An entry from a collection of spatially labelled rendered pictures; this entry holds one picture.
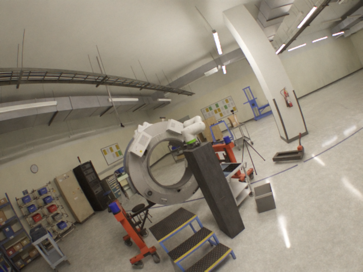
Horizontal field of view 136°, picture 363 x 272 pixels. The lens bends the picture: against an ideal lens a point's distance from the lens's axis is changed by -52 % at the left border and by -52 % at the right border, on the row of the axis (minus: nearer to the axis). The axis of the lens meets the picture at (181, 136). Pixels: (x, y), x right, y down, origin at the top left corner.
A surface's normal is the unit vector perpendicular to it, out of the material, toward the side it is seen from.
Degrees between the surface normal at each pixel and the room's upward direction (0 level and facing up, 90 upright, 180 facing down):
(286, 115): 90
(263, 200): 90
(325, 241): 0
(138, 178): 90
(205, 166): 90
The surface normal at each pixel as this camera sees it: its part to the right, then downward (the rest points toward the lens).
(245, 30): -0.32, 0.21
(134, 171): 0.46, -0.16
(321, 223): -0.42, -0.91
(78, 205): 0.85, -0.37
